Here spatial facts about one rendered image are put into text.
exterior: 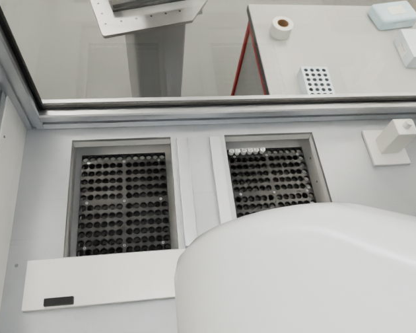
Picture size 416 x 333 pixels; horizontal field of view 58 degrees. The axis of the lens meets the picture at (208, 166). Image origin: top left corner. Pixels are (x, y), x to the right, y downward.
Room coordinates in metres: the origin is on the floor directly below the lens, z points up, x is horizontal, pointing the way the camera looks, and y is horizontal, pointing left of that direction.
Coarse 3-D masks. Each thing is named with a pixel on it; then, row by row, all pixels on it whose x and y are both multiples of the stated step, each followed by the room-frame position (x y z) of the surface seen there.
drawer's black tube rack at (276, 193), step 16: (240, 160) 0.44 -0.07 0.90; (256, 160) 0.47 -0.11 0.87; (272, 160) 0.48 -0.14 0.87; (288, 160) 0.47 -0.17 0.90; (304, 160) 0.48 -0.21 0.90; (240, 176) 0.42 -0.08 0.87; (256, 176) 0.41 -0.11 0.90; (272, 176) 0.42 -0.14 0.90; (288, 176) 0.43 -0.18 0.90; (304, 176) 0.44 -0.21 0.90; (240, 192) 0.36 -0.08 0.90; (256, 192) 0.37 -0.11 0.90; (272, 192) 0.38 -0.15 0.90; (288, 192) 0.39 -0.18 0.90; (304, 192) 0.40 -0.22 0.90; (240, 208) 0.34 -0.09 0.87; (256, 208) 0.34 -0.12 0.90; (272, 208) 0.34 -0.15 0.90
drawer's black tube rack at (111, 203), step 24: (96, 168) 0.35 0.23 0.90; (120, 168) 0.36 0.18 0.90; (144, 168) 0.37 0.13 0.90; (96, 192) 0.30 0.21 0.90; (120, 192) 0.31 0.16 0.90; (144, 192) 0.32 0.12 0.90; (96, 216) 0.26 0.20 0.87; (120, 216) 0.27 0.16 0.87; (144, 216) 0.27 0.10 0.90; (168, 216) 0.28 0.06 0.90; (96, 240) 0.20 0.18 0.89; (120, 240) 0.22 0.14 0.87; (144, 240) 0.23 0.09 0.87; (168, 240) 0.23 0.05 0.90
